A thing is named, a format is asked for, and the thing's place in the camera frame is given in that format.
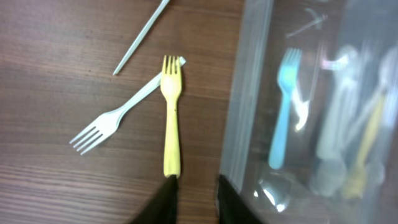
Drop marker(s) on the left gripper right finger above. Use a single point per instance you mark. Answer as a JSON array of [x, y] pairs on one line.
[[232, 208]]

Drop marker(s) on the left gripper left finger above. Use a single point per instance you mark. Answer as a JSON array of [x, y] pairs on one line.
[[162, 208]]

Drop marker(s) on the yellow plastic spoon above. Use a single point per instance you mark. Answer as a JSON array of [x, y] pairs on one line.
[[356, 180]]

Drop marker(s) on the yellow plastic fork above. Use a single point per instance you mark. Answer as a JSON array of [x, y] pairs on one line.
[[171, 118]]

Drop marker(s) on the light blue plastic fork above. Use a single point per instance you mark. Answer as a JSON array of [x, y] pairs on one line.
[[286, 80]]

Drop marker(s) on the curved white plastic fork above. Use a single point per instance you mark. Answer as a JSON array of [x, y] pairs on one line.
[[141, 35]]

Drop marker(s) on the left clear plastic container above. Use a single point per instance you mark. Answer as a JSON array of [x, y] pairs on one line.
[[268, 29]]

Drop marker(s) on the clear plastic container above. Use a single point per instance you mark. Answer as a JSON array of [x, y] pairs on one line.
[[371, 28], [268, 29]]

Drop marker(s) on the right clear plastic container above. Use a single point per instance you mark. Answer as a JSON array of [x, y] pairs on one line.
[[371, 28]]

